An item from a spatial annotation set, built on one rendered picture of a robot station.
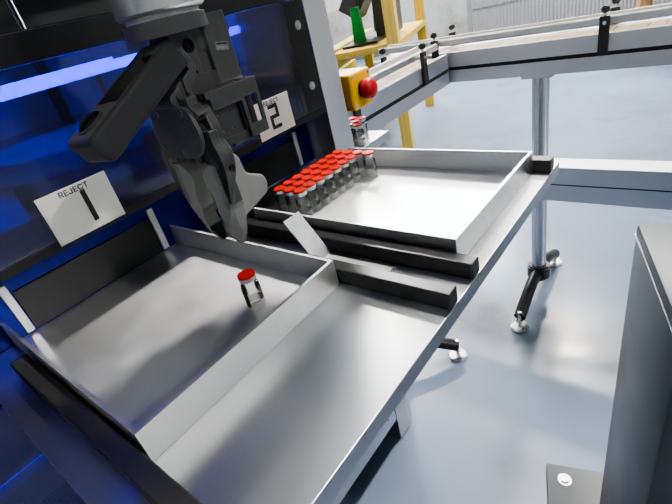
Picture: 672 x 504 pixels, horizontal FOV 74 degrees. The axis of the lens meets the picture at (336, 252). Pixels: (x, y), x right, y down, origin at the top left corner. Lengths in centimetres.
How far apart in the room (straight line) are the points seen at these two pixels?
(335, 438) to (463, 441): 108
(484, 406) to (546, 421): 17
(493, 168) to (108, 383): 60
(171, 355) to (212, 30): 33
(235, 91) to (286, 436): 31
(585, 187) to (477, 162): 89
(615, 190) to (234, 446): 140
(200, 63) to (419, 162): 46
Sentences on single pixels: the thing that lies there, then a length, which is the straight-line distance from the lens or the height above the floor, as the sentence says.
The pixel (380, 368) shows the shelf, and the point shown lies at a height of 88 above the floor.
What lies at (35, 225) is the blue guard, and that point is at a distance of 60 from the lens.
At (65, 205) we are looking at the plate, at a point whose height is 103.
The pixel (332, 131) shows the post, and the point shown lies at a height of 95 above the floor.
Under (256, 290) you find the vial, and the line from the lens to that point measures 51.
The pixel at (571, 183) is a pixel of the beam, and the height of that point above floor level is 50.
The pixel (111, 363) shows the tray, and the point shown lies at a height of 88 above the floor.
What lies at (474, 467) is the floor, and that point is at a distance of 140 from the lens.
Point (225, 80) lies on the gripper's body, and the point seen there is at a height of 113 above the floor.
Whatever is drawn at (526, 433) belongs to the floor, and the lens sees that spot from 146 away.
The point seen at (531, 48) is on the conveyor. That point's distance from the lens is 150.
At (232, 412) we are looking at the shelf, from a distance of 43.
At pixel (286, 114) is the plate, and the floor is 101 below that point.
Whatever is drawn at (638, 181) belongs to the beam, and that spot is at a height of 52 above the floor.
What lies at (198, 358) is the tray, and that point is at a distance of 50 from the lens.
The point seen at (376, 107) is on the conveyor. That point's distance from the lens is 121.
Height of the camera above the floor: 117
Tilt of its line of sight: 30 degrees down
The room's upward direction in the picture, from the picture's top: 14 degrees counter-clockwise
